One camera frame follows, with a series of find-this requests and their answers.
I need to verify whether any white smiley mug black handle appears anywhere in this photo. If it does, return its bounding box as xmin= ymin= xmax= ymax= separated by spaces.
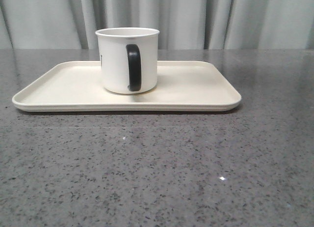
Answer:
xmin=96 ymin=28 xmax=159 ymax=94

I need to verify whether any grey pleated curtain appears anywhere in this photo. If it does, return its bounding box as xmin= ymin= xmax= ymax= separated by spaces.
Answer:
xmin=0 ymin=0 xmax=314 ymax=50

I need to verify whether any cream rectangular plastic tray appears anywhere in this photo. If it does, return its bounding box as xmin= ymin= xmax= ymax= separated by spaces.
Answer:
xmin=12 ymin=61 xmax=241 ymax=112

